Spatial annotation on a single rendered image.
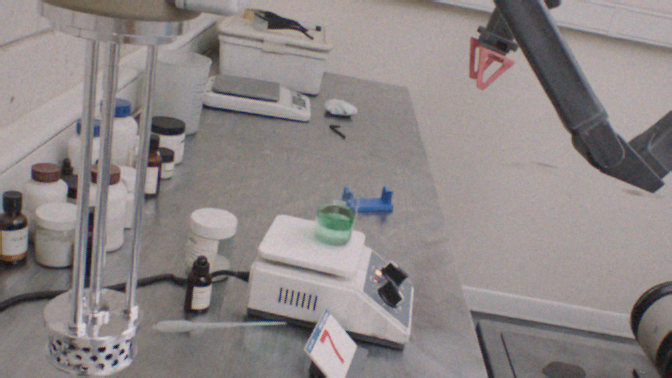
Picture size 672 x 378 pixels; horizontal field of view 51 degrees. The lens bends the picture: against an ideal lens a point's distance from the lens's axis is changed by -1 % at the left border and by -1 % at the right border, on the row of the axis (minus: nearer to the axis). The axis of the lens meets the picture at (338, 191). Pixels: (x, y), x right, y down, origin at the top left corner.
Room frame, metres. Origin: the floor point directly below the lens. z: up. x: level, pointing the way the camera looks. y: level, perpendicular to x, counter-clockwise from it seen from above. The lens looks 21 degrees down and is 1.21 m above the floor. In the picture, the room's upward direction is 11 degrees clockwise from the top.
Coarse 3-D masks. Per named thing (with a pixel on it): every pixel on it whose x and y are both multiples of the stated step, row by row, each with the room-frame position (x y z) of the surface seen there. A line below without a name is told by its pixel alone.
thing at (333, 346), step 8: (328, 320) 0.71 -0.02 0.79; (328, 328) 0.70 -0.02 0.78; (336, 328) 0.71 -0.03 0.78; (320, 336) 0.68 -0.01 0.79; (328, 336) 0.69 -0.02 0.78; (336, 336) 0.70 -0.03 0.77; (344, 336) 0.71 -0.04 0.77; (320, 344) 0.66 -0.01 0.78; (328, 344) 0.68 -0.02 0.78; (336, 344) 0.69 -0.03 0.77; (344, 344) 0.70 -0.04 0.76; (352, 344) 0.72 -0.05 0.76; (312, 352) 0.64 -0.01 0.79; (320, 352) 0.65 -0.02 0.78; (328, 352) 0.67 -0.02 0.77; (336, 352) 0.68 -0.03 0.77; (344, 352) 0.69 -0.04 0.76; (320, 360) 0.64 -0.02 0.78; (328, 360) 0.65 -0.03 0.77; (336, 360) 0.67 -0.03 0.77; (344, 360) 0.68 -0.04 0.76; (328, 368) 0.64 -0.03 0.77; (336, 368) 0.65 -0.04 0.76; (336, 376) 0.64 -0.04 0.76
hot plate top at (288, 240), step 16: (272, 224) 0.83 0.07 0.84; (288, 224) 0.84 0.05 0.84; (304, 224) 0.85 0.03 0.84; (272, 240) 0.78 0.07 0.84; (288, 240) 0.79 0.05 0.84; (304, 240) 0.80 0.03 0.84; (352, 240) 0.83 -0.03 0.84; (272, 256) 0.75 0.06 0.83; (288, 256) 0.75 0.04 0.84; (304, 256) 0.76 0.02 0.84; (320, 256) 0.76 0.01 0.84; (336, 256) 0.77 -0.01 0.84; (352, 256) 0.78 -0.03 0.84; (336, 272) 0.74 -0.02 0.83; (352, 272) 0.74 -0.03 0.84
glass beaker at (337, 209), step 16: (320, 192) 0.81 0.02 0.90; (336, 192) 0.84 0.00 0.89; (352, 192) 0.83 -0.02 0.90; (320, 208) 0.80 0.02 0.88; (336, 208) 0.79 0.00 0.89; (352, 208) 0.79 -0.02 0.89; (320, 224) 0.79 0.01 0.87; (336, 224) 0.79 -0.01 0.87; (352, 224) 0.80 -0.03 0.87; (320, 240) 0.79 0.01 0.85; (336, 240) 0.79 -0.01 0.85
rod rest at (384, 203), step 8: (384, 192) 1.19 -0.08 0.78; (392, 192) 1.18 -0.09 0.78; (360, 200) 1.17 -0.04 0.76; (368, 200) 1.18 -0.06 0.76; (376, 200) 1.19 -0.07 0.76; (384, 200) 1.19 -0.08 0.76; (360, 208) 1.15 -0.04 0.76; (368, 208) 1.15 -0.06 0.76; (376, 208) 1.16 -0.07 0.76; (384, 208) 1.17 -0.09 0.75; (392, 208) 1.18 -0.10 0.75
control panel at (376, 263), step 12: (372, 252) 0.85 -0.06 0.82; (372, 264) 0.82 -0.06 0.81; (384, 264) 0.85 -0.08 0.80; (372, 276) 0.79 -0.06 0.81; (372, 288) 0.76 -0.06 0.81; (408, 288) 0.83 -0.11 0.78; (408, 300) 0.80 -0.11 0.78; (396, 312) 0.75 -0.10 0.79; (408, 312) 0.77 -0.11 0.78; (408, 324) 0.75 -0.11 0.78
